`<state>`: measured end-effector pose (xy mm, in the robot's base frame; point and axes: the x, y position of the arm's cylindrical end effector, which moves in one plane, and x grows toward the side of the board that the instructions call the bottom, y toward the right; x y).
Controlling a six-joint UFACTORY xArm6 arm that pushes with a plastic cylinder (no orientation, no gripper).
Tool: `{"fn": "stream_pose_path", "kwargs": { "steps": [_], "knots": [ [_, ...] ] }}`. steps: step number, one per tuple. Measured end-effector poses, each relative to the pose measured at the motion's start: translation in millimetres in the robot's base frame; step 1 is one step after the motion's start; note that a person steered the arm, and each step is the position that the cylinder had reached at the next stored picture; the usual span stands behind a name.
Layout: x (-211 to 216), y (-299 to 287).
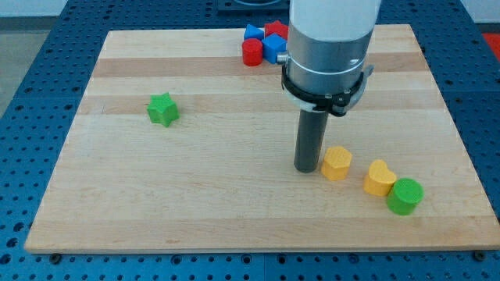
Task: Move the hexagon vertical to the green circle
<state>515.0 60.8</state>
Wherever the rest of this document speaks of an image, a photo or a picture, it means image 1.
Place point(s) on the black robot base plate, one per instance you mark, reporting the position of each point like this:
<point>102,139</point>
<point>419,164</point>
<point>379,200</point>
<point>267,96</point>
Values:
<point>251,5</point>

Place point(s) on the red star block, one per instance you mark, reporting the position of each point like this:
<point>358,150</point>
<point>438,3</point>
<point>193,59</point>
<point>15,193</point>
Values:
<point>276,27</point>

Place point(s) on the green star block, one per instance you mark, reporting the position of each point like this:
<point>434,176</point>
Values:
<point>162,109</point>

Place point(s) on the yellow heart block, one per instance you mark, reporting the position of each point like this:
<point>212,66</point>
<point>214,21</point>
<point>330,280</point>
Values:
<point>379,179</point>

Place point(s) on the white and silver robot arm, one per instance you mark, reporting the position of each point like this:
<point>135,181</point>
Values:
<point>323,68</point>

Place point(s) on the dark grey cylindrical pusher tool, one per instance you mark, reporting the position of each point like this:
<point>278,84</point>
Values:
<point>311,128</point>

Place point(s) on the light wooden board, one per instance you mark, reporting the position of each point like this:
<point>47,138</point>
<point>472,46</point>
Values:
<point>221,178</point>

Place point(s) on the red cylinder block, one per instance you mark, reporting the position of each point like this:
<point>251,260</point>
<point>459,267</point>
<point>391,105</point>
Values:
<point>252,52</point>

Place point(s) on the blue cube block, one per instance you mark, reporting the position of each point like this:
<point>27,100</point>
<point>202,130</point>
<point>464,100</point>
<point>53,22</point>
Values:
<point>272,45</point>

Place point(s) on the blue triangle block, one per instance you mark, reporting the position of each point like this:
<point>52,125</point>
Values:
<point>253,32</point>

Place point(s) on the yellow hexagon block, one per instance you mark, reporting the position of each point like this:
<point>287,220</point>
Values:
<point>336,163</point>

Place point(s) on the green cylinder block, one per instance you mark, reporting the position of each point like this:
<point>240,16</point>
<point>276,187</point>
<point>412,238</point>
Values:
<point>404,196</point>

